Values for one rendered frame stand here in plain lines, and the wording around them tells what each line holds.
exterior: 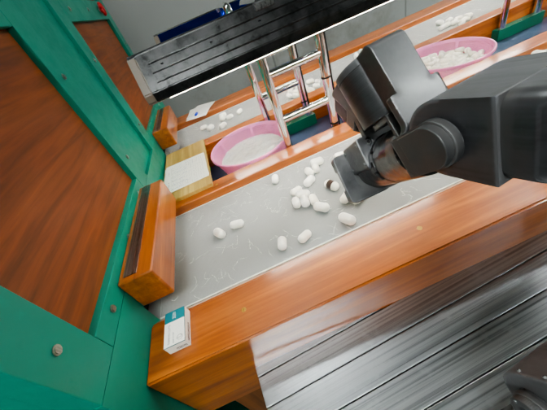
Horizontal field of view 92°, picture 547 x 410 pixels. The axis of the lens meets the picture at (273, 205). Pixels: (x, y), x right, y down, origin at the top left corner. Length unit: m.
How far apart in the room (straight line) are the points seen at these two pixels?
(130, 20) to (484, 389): 2.24
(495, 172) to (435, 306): 0.35
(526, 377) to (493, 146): 0.22
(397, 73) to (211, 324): 0.42
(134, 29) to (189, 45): 1.70
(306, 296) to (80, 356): 0.29
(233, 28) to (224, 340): 0.49
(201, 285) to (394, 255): 0.36
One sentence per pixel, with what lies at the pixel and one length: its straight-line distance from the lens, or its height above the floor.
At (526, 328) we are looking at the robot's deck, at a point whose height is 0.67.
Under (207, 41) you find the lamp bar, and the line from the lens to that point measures 0.51.
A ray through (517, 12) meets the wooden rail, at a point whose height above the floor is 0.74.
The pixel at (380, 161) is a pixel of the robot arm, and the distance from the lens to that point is 0.30.
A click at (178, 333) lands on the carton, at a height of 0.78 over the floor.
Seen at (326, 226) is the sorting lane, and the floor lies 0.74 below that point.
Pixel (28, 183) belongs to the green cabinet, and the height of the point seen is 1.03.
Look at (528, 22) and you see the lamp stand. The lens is 1.58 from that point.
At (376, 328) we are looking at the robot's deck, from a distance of 0.51.
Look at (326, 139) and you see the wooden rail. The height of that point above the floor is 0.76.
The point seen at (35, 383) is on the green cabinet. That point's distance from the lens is 0.38.
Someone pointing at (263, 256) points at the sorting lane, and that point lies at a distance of 0.54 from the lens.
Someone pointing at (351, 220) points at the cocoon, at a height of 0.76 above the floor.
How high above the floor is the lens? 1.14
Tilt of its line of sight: 39 degrees down
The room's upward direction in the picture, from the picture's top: 23 degrees counter-clockwise
